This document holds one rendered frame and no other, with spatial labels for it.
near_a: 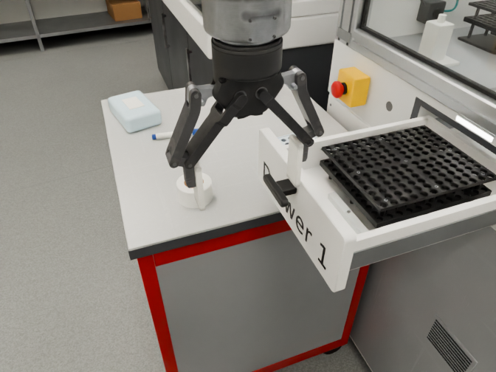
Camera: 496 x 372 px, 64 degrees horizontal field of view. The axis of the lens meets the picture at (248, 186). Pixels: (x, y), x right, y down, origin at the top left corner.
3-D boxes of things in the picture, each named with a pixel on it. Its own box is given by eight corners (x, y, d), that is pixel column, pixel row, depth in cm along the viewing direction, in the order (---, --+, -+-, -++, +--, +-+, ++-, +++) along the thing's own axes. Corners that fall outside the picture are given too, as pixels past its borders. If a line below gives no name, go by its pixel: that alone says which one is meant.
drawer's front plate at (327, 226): (333, 294, 56) (345, 239, 49) (257, 177, 77) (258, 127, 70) (345, 291, 56) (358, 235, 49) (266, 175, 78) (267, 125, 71)
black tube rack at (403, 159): (372, 240, 61) (381, 208, 57) (317, 176, 74) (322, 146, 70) (484, 207, 68) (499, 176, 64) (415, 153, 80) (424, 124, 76)
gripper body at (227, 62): (218, 51, 37) (222, 135, 43) (300, 39, 40) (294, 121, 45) (197, 26, 43) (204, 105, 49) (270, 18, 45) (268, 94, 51)
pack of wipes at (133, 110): (163, 124, 104) (161, 108, 102) (128, 135, 100) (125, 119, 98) (142, 102, 114) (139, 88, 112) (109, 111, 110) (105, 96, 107)
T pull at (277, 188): (281, 209, 58) (282, 202, 57) (262, 180, 63) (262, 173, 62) (303, 204, 59) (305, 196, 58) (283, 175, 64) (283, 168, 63)
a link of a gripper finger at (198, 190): (201, 167, 48) (195, 168, 47) (205, 210, 52) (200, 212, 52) (195, 153, 50) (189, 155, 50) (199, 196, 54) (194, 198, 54)
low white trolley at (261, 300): (176, 426, 117) (127, 249, 70) (143, 270, 163) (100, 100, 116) (348, 360, 133) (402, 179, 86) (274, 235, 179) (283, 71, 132)
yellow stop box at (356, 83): (347, 108, 94) (352, 80, 90) (332, 96, 100) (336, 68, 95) (365, 105, 96) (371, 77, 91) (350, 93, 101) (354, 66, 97)
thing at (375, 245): (340, 275, 56) (347, 246, 53) (269, 173, 75) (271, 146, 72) (547, 209, 67) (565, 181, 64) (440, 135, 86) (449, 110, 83)
